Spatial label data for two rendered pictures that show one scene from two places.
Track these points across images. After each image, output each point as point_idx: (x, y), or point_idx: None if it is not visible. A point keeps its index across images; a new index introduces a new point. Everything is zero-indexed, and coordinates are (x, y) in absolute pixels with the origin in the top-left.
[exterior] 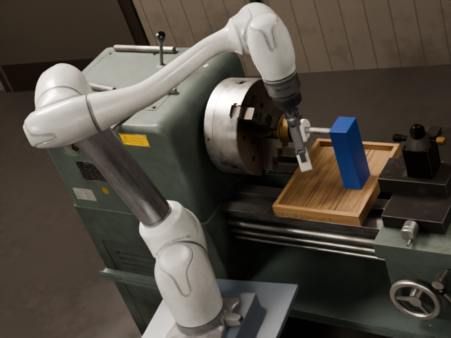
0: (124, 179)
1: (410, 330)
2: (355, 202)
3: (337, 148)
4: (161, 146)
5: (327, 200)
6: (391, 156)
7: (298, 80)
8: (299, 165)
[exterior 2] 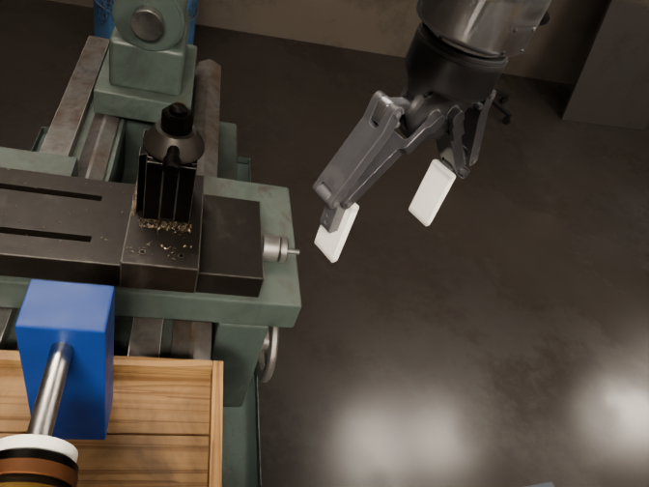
0: None
1: (243, 407)
2: (158, 396)
3: (108, 354)
4: None
5: (155, 467)
6: None
7: None
8: (437, 211)
